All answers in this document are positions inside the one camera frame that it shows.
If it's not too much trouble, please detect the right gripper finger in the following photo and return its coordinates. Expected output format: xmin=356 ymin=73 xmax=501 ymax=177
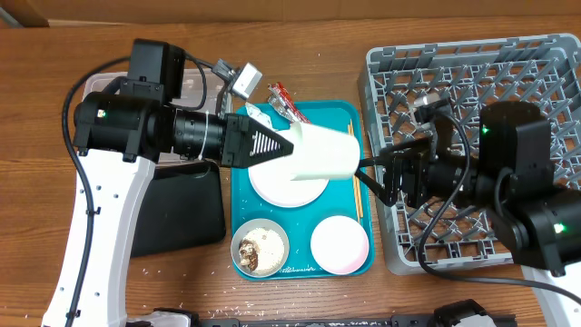
xmin=360 ymin=138 xmax=429 ymax=167
xmin=354 ymin=169 xmax=393 ymax=206

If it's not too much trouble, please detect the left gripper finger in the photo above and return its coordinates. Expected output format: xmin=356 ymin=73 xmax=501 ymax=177
xmin=248 ymin=116 xmax=294 ymax=150
xmin=247 ymin=147 xmax=293 ymax=167

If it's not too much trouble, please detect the wooden chopstick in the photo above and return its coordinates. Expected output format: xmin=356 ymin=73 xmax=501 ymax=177
xmin=347 ymin=124 xmax=362 ymax=223
xmin=349 ymin=119 xmax=365 ymax=219

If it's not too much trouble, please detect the large pink plate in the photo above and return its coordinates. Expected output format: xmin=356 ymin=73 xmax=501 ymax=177
xmin=248 ymin=164 xmax=329 ymax=208

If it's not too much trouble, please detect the white paper cup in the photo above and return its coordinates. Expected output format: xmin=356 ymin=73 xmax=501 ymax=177
xmin=289 ymin=123 xmax=360 ymax=181

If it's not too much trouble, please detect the small pink bowl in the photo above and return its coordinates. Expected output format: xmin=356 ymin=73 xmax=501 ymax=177
xmin=310 ymin=215 xmax=369 ymax=275

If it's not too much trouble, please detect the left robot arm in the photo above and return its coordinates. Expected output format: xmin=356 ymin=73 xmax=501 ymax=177
xmin=42 ymin=39 xmax=293 ymax=326

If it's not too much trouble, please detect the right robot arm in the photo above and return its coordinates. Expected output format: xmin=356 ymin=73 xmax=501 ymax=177
xmin=355 ymin=98 xmax=580 ymax=326

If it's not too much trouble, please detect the grey dishwasher rack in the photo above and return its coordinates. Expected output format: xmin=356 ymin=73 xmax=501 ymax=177
xmin=358 ymin=34 xmax=580 ymax=275

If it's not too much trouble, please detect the crumpled white napkin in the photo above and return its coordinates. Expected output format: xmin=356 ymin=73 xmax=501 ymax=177
xmin=245 ymin=103 xmax=274 ymax=131

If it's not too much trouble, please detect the red silver snack wrapper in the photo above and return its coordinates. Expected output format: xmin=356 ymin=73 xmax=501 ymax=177
xmin=268 ymin=82 xmax=310 ymax=124

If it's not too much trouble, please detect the teal serving tray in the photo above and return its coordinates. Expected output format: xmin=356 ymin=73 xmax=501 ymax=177
xmin=231 ymin=100 xmax=362 ymax=280

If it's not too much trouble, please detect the clear plastic bin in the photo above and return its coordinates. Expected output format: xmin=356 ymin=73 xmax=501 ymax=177
xmin=83 ymin=68 xmax=224 ymax=167

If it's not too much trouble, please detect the black tray bin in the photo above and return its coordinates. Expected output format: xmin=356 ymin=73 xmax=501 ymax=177
xmin=131 ymin=162 xmax=226 ymax=258

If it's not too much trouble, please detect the metal bowl with food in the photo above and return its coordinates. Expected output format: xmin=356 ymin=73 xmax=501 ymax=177
xmin=231 ymin=219 xmax=290 ymax=279

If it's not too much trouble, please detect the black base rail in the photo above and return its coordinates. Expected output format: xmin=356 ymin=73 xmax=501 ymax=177
xmin=126 ymin=299 xmax=518 ymax=327

